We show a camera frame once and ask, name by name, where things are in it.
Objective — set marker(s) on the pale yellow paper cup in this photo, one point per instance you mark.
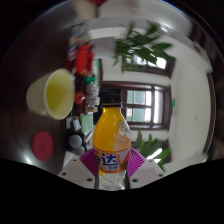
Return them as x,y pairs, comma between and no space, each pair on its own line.
43,96

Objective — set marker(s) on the dark wooden glazed double door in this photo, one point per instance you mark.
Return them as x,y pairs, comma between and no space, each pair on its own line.
143,106

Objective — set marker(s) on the green notebook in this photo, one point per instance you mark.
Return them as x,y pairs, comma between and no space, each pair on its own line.
86,123

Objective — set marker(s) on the clear orange soda bottle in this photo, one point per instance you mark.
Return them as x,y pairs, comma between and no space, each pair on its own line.
111,140

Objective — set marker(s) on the small potted leafy plant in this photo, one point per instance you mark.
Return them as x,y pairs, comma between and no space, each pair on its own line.
143,50

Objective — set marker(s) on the red open box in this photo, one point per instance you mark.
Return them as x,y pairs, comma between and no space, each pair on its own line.
83,60

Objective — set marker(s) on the large potted leafy plant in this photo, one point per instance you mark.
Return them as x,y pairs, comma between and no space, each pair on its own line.
150,148

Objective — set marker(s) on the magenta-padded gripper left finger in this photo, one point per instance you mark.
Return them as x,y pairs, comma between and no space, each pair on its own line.
76,173

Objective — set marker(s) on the green exit sign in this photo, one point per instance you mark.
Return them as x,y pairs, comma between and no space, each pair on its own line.
173,102

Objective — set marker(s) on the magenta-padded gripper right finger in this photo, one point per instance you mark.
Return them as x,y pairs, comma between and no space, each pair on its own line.
148,171

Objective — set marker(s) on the grey round-headed microphone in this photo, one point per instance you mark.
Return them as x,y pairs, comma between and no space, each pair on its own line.
79,151
75,141

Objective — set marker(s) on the wide dark-framed window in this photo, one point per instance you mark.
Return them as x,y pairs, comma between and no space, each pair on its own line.
161,63

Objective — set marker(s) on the flat round red coaster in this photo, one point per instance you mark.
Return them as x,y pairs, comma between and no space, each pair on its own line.
42,146

